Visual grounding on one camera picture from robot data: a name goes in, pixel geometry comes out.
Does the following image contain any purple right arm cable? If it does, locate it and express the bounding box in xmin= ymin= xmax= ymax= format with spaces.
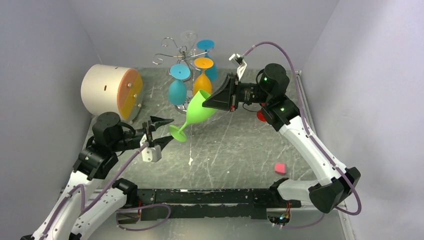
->
xmin=243 ymin=41 xmax=363 ymax=229

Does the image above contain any pink foam cube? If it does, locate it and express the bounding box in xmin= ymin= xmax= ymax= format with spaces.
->
xmin=274 ymin=163 xmax=287 ymax=175

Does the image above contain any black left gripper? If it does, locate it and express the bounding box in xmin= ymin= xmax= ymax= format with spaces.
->
xmin=111 ymin=115 xmax=176 ymax=151

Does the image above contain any blue plastic wine glass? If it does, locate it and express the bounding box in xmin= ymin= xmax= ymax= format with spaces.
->
xmin=196 ymin=39 xmax=218 ymax=82

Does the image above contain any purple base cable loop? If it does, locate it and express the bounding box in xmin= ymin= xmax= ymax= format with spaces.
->
xmin=114 ymin=203 xmax=172 ymax=232

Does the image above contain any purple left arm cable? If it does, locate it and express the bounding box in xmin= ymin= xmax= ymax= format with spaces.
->
xmin=38 ymin=142 xmax=150 ymax=240

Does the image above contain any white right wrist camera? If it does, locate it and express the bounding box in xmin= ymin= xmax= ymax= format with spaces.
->
xmin=228 ymin=53 xmax=247 ymax=81

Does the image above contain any orange plastic wine glass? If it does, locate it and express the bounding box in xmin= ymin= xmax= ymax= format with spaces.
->
xmin=193 ymin=57 xmax=214 ymax=95

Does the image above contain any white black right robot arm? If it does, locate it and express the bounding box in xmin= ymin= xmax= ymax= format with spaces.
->
xmin=202 ymin=63 xmax=361 ymax=214

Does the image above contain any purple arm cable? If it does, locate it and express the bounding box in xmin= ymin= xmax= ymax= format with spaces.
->
xmin=243 ymin=41 xmax=363 ymax=229
xmin=38 ymin=142 xmax=150 ymax=240

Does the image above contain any green plastic wine glass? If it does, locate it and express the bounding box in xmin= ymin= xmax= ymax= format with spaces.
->
xmin=168 ymin=89 xmax=217 ymax=142

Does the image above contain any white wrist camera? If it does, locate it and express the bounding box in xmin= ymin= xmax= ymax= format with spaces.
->
xmin=228 ymin=53 xmax=247 ymax=81
xmin=140 ymin=143 xmax=162 ymax=163

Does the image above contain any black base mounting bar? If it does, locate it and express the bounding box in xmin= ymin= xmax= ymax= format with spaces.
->
xmin=118 ymin=188 xmax=302 ymax=221

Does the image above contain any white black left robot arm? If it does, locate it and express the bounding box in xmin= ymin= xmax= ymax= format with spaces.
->
xmin=25 ymin=112 xmax=173 ymax=240

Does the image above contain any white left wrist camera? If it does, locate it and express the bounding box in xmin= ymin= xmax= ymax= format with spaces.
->
xmin=140 ymin=143 xmax=162 ymax=163

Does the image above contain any light blue plastic goblet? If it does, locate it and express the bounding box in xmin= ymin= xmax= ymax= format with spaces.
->
xmin=168 ymin=63 xmax=191 ymax=106

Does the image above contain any red plastic wine glass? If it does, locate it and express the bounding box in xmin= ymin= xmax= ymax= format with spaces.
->
xmin=256 ymin=111 xmax=266 ymax=122

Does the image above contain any round cream drawer box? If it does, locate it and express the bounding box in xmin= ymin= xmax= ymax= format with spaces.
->
xmin=80 ymin=64 xmax=143 ymax=122

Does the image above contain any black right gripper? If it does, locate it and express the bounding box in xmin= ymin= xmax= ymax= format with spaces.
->
xmin=202 ymin=72 xmax=271 ymax=112

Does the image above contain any clear wine glass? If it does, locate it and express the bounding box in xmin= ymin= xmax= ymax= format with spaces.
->
xmin=180 ymin=30 xmax=198 ymax=64

